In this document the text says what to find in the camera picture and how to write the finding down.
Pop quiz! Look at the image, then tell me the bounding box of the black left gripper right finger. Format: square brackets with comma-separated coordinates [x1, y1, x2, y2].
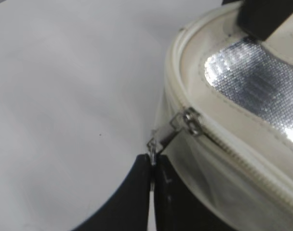
[154, 155, 233, 231]

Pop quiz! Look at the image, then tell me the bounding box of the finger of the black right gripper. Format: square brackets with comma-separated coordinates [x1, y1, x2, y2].
[237, 0, 293, 41]

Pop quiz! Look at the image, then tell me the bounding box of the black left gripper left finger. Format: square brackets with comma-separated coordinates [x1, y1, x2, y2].
[74, 154, 152, 231]

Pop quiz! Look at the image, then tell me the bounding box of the cream canvas zipper bag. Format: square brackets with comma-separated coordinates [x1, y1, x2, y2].
[156, 0, 293, 231]

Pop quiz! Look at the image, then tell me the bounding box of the silver zipper pull with ring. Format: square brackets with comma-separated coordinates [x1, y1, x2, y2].
[146, 107, 203, 166]

